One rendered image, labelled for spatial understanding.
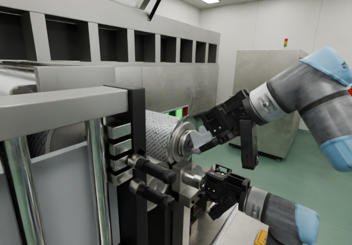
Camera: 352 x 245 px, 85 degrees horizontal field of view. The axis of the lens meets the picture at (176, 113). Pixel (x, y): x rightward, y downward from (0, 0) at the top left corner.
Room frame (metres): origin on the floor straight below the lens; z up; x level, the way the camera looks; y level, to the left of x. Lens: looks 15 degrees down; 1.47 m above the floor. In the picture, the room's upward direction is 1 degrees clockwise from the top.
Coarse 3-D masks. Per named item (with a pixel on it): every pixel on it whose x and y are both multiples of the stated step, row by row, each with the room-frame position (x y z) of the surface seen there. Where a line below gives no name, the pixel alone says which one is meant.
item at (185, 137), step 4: (184, 132) 0.48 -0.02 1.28; (188, 132) 0.47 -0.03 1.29; (180, 136) 0.47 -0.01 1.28; (184, 136) 0.46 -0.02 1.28; (188, 136) 0.47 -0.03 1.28; (180, 140) 0.46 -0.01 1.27; (184, 140) 0.46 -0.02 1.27; (188, 140) 0.47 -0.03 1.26; (180, 144) 0.46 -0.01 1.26; (184, 144) 0.46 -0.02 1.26; (188, 144) 0.47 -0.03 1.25; (192, 144) 0.49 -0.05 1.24; (180, 148) 0.46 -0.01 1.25; (184, 148) 0.46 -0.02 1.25; (188, 148) 0.48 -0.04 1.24; (180, 152) 0.46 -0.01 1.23; (184, 152) 0.46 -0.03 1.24; (188, 152) 0.47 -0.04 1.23; (184, 156) 0.46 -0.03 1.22; (188, 156) 0.47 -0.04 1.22
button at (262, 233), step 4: (260, 232) 0.51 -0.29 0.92; (264, 232) 0.51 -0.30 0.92; (260, 236) 0.50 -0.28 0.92; (264, 236) 0.50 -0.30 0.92; (256, 240) 0.48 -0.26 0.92; (260, 240) 0.48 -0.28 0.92; (264, 240) 0.48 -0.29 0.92; (256, 244) 0.47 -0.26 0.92; (260, 244) 0.47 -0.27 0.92; (264, 244) 0.47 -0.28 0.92
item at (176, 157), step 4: (184, 124) 0.48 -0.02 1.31; (188, 124) 0.50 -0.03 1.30; (192, 124) 0.51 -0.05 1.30; (180, 128) 0.47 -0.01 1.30; (184, 128) 0.48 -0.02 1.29; (188, 128) 0.50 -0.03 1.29; (192, 128) 0.52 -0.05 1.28; (176, 132) 0.46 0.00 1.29; (180, 132) 0.47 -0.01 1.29; (176, 136) 0.45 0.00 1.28; (176, 140) 0.45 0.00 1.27; (172, 144) 0.45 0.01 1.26; (176, 144) 0.45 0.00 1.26; (172, 148) 0.45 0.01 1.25; (176, 148) 0.46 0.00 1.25; (172, 152) 0.45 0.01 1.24; (176, 152) 0.46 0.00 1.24; (172, 156) 0.45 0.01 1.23; (176, 156) 0.46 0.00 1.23; (180, 156) 0.47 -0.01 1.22; (176, 160) 0.46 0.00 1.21; (180, 160) 0.47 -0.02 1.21
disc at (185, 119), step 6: (180, 120) 0.48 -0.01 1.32; (186, 120) 0.50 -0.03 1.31; (192, 120) 0.52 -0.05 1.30; (174, 126) 0.46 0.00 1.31; (174, 132) 0.46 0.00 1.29; (168, 138) 0.44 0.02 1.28; (168, 144) 0.44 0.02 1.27; (168, 150) 0.44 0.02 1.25; (168, 156) 0.44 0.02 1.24; (168, 162) 0.44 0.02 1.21; (174, 162) 0.46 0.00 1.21
